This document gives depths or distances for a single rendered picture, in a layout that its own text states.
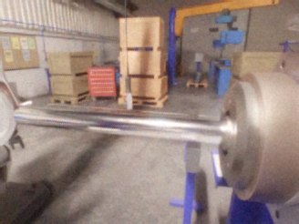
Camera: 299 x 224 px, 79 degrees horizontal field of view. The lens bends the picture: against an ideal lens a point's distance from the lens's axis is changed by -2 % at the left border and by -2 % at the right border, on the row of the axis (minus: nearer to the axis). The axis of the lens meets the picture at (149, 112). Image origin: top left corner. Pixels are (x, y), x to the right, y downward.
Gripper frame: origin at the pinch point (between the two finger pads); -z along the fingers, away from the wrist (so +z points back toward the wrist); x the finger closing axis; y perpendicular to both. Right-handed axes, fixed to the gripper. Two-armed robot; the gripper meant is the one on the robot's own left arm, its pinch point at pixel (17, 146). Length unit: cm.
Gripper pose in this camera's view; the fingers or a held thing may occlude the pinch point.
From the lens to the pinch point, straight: 194.1
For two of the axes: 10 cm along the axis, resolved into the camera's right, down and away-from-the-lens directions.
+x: 9.6, -1.3, -2.3
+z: -2.0, -9.4, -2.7
